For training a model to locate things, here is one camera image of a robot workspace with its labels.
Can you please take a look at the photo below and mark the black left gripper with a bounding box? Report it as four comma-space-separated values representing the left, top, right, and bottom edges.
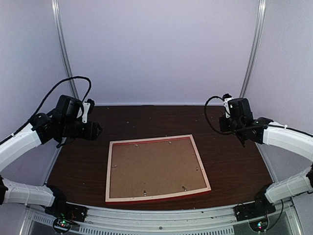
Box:
60, 119, 102, 140

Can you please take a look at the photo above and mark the red picture frame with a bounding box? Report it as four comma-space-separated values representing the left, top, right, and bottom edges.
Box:
105, 134, 212, 203

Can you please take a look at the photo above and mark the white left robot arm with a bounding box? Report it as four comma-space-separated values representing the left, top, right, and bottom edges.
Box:
0, 95, 102, 217

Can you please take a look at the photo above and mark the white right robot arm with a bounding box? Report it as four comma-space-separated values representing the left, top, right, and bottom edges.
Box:
219, 94, 313, 216

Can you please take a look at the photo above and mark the left controller board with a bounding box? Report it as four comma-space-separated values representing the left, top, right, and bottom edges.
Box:
52, 218, 73, 234

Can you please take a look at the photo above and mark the controller board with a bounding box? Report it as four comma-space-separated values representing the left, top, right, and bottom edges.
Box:
52, 218, 73, 234
248, 219, 269, 233

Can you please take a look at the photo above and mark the right controller board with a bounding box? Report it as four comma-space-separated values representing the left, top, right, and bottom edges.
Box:
248, 219, 269, 233

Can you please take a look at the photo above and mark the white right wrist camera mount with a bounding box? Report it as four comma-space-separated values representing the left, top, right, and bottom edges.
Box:
222, 94, 234, 118

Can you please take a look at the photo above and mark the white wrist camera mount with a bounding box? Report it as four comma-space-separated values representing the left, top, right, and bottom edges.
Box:
222, 94, 234, 118
82, 99, 95, 123

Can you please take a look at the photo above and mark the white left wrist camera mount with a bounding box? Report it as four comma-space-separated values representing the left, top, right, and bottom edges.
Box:
82, 99, 95, 123

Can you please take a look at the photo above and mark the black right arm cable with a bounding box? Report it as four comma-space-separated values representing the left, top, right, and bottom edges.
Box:
204, 96, 313, 138

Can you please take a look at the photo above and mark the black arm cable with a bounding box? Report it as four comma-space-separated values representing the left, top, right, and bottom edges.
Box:
0, 76, 92, 145
204, 96, 313, 138

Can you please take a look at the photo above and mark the right aluminium corner post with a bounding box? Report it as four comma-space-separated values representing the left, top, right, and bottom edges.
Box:
239, 0, 267, 98

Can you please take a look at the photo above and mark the aluminium corner post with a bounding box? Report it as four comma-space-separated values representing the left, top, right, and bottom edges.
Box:
239, 0, 267, 98
50, 0, 82, 110

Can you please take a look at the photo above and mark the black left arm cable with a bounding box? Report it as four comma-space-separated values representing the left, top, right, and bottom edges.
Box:
0, 76, 92, 145

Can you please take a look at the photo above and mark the brown frame backing board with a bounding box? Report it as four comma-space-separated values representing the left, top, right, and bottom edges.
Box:
110, 137, 207, 198

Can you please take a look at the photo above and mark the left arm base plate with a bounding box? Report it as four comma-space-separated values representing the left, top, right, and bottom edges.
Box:
45, 203, 88, 222

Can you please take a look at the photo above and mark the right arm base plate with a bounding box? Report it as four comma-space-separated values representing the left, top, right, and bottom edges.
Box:
233, 202, 276, 222

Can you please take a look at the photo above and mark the aluminium front rail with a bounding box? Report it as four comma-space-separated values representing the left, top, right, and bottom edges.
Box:
18, 192, 304, 235

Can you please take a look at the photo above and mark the left aluminium corner post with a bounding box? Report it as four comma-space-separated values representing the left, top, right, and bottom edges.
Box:
50, 0, 82, 110

